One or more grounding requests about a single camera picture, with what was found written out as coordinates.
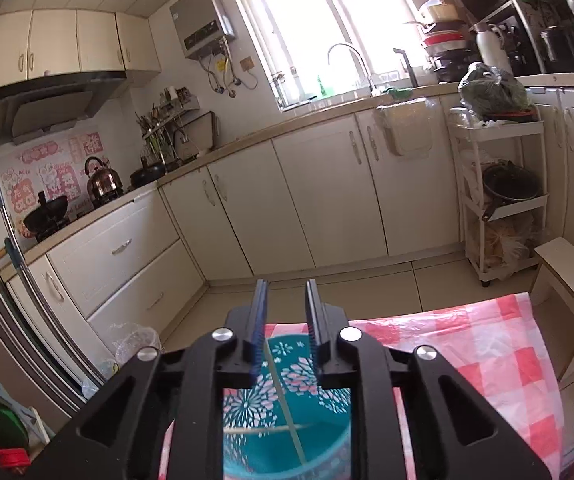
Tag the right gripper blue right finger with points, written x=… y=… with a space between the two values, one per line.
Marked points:
x=317 y=329

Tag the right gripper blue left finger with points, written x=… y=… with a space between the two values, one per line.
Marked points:
x=255 y=331

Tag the wooden chopstick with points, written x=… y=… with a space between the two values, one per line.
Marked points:
x=284 y=405

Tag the white tiered kitchen cart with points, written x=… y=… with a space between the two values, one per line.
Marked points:
x=505 y=244

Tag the teal perforated plastic bin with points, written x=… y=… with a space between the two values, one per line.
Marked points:
x=285 y=426

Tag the red white checkered tablecloth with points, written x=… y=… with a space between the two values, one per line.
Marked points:
x=418 y=410

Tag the black frying pan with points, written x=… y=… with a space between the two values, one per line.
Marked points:
x=147 y=173

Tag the copper kettle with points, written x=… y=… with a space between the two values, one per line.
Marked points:
x=103 y=184

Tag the hanging white waste bin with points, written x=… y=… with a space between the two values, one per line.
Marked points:
x=407 y=127

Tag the black pan in cart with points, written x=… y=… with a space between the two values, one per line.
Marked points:
x=507 y=183

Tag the chrome sink faucet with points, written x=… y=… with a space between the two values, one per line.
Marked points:
x=359 y=62

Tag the black wok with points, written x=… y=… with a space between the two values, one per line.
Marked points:
x=48 y=217

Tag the green round item on shelf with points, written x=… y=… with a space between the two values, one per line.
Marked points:
x=12 y=431

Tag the red woven hat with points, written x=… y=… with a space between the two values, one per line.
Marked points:
x=15 y=461

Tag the green bagged vegetables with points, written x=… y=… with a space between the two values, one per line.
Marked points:
x=489 y=91

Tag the stacked bowls and dishes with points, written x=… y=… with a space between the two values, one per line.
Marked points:
x=449 y=48

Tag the black range hood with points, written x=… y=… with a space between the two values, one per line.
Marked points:
x=44 y=105

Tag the white thermos jug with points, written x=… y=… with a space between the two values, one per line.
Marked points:
x=490 y=43

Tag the utensil wall rack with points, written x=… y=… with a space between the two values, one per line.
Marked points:
x=173 y=105

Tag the grey wall water heater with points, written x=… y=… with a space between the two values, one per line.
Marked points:
x=201 y=25

